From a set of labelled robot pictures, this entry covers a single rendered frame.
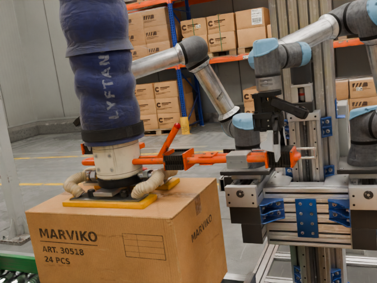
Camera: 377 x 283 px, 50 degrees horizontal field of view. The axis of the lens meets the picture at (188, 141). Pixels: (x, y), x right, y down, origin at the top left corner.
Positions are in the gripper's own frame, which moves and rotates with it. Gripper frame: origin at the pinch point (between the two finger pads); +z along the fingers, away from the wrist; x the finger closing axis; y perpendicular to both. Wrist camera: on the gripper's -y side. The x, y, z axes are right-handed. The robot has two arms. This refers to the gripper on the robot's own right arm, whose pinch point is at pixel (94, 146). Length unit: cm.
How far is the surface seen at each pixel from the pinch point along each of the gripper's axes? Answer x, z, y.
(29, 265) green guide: -5, 61, -50
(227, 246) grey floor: 148, 121, 2
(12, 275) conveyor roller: -7, 67, -62
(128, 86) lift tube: -28, -26, 40
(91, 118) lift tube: -37, -17, 30
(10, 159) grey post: 139, 39, -214
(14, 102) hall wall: 729, 13, -830
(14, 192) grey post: 135, 72, -214
